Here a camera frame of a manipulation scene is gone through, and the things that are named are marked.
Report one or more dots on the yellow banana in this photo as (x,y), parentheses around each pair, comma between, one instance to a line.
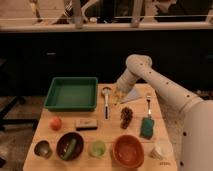
(117,96)

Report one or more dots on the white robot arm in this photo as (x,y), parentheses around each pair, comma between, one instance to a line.
(197,136)

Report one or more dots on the red orange bowl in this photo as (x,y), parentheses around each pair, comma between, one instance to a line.
(128,151)

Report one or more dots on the dark maroon bowl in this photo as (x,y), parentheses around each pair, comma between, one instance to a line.
(64,142)

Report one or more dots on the grey folded cloth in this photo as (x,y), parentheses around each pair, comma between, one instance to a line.
(134,94)

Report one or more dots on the bunch of dark grapes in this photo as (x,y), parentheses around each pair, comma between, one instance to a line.
(126,117)

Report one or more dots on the green plastic tray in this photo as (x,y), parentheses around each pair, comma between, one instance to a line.
(72,94)

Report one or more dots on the silver fork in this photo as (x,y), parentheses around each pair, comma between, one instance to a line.
(148,99)

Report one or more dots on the brown wooden block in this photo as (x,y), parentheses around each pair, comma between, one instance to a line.
(86,124)

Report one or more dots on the green sponge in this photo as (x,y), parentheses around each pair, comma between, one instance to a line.
(146,129)

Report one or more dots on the orange peach fruit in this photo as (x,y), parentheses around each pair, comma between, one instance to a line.
(55,123)

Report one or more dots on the light green cup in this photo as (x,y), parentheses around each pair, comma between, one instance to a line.
(97,148)

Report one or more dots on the green cucumber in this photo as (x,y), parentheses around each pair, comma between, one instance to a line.
(70,149)

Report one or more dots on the white paper cup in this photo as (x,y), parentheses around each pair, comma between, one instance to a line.
(162,150)

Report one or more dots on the small metal cup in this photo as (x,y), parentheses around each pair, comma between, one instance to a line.
(42,149)

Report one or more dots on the white handled spoon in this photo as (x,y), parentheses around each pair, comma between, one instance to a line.
(106,92)

